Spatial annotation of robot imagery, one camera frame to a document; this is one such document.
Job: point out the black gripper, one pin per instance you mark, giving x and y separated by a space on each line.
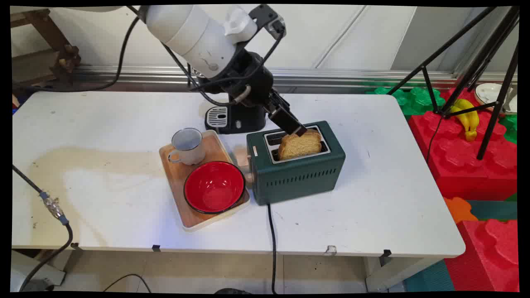
250 82

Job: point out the toasted bread slice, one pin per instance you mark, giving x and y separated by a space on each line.
299 145

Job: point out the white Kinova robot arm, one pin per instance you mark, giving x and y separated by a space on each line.
193 34

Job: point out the black coffee machine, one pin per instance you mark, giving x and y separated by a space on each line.
236 116

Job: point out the dark green toaster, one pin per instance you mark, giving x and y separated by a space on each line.
296 169

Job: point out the white enamel mug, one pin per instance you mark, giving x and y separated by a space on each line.
187 145

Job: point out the red bowl with black rim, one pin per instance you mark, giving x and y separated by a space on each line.
214 187

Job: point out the wooden serving tray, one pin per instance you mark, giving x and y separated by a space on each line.
198 178

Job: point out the green foam block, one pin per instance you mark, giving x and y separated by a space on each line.
410 99

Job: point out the yellow toy banana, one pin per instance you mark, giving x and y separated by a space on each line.
468 118

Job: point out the red foam block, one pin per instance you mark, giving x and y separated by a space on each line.
468 157
486 256

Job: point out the black tripod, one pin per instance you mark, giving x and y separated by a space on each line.
476 66

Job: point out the orange foam piece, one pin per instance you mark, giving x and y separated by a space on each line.
459 209

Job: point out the white plate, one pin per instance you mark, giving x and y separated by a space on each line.
492 96

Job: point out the wooden chair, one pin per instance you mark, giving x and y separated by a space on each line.
49 49

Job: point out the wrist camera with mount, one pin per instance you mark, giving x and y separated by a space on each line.
265 20

